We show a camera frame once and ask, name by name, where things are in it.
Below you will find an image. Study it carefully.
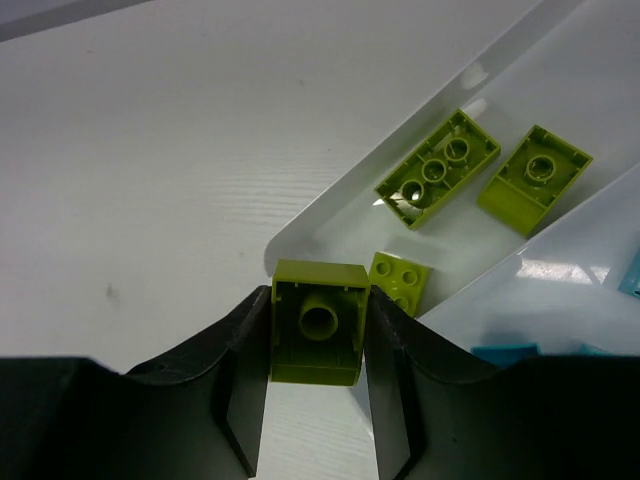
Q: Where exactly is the long green brick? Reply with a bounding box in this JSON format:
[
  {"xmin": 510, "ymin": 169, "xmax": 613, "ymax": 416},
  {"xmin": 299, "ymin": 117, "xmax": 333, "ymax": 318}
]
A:
[{"xmin": 375, "ymin": 109, "xmax": 501, "ymax": 230}]

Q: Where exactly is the white compartment sorting tray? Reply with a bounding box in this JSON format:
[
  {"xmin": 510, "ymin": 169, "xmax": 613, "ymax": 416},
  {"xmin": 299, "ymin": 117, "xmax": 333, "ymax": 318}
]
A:
[{"xmin": 264, "ymin": 1, "xmax": 639, "ymax": 354}]

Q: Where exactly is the green curved brick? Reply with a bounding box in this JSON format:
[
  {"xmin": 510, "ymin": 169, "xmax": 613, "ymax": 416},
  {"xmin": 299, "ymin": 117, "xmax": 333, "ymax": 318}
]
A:
[
  {"xmin": 269, "ymin": 259, "xmax": 371, "ymax": 387},
  {"xmin": 477, "ymin": 125, "xmax": 592, "ymax": 237}
]

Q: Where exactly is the teal square brick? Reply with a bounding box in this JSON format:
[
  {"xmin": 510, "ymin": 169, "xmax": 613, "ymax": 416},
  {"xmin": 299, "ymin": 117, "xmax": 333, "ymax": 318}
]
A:
[{"xmin": 470, "ymin": 343, "xmax": 541, "ymax": 368}]

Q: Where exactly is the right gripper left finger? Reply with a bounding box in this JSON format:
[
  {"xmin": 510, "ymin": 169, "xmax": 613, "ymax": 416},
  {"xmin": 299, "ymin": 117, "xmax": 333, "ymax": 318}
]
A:
[{"xmin": 1, "ymin": 286, "xmax": 271, "ymax": 479}]

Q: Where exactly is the green square brick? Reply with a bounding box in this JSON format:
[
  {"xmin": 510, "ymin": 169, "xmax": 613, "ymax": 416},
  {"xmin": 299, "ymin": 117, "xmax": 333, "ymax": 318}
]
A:
[{"xmin": 368, "ymin": 251, "xmax": 432, "ymax": 318}]

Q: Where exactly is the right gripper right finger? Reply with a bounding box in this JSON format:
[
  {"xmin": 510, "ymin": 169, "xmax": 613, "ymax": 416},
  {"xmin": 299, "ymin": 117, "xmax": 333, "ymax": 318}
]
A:
[{"xmin": 364, "ymin": 287, "xmax": 639, "ymax": 479}]

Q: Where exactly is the small teal brick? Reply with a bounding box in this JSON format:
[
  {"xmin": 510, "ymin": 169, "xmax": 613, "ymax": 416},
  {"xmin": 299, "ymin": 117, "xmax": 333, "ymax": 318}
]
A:
[{"xmin": 618, "ymin": 250, "xmax": 640, "ymax": 299}]

